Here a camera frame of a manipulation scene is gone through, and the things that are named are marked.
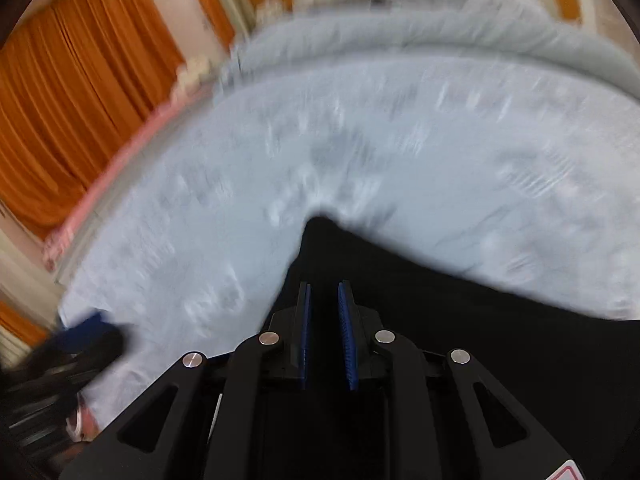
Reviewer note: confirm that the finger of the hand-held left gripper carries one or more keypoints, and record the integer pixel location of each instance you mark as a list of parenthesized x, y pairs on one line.
[(87, 330)]

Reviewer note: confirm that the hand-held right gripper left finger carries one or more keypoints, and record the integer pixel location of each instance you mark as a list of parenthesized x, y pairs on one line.
[(305, 340)]

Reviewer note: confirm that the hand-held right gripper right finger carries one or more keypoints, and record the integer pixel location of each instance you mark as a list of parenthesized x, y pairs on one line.
[(347, 340)]

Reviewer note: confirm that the black pants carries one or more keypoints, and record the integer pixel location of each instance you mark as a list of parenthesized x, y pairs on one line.
[(475, 360)]

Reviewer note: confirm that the person's left hand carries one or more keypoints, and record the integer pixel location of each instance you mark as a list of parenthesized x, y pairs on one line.
[(80, 420)]

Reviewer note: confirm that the pink bench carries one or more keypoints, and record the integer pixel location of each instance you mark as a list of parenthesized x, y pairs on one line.
[(115, 175)]

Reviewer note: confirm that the bed with butterfly sheet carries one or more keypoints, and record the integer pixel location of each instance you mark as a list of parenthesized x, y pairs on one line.
[(350, 150)]

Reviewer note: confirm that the wide orange curtain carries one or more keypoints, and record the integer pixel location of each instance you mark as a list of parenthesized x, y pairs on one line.
[(75, 85)]

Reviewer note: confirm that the white flower cushion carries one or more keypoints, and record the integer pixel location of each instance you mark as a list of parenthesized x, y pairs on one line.
[(195, 71)]

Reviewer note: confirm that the grey duvet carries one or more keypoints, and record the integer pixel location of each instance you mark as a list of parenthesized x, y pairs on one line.
[(425, 35)]

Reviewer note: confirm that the narrow orange curtain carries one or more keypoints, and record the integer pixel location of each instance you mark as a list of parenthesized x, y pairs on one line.
[(210, 0)]

